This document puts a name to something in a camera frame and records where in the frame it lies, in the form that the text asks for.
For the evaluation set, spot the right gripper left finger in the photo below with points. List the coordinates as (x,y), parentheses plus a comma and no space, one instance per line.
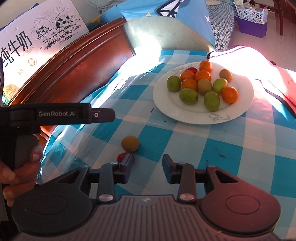
(113,173)

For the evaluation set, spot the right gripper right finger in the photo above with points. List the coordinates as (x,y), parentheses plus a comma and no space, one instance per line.
(183,174)

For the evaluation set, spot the red cherry tomato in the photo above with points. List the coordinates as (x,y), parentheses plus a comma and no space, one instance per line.
(121,156)
(192,69)

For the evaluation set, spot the yellow-orange fruit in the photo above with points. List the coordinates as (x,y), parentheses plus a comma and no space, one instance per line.
(130,143)

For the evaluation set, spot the green fruit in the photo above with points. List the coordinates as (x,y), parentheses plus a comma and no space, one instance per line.
(173,83)
(219,85)
(226,74)
(188,96)

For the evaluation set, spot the brownish small fruit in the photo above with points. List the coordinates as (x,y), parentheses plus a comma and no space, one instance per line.
(204,86)

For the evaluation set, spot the big orange tangerine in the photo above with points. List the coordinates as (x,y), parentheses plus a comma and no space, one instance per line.
(230,95)

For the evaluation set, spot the large orange tangerine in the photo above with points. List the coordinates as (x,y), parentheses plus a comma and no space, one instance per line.
(187,74)

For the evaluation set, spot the orange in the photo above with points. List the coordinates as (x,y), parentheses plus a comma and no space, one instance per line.
(202,74)
(206,65)

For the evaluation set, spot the person's left hand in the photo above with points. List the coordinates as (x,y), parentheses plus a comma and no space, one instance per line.
(23,179)

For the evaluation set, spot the white patterned plate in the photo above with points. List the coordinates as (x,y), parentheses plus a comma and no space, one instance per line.
(209,97)

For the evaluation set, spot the wooden sofa backrest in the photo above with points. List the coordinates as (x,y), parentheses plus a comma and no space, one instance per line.
(79,69)

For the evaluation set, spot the white milk carton box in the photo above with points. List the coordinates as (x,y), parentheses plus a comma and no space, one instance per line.
(32,39)

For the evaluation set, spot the blue checkered tablecloth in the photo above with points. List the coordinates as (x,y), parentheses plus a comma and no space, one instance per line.
(258,146)

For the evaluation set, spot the green fruit on plate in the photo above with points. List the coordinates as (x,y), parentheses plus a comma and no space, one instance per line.
(226,74)

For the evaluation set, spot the orange on plate top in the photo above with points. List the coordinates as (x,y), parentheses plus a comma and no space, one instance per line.
(206,65)

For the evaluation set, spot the red fleece cloth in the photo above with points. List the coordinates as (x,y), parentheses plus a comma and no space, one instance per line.
(278,82)

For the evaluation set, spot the blue cushion cover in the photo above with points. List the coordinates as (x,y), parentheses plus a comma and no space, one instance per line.
(175,25)

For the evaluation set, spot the blue storage box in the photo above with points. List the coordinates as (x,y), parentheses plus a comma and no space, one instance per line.
(251,28)

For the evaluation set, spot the houndstooth blanket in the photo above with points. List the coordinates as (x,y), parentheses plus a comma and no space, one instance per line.
(222,21)

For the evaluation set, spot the white laundry basket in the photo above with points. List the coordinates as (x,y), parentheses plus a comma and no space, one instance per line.
(251,13)

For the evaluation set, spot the dark wooden chair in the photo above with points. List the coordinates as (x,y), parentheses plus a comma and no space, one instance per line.
(282,9)

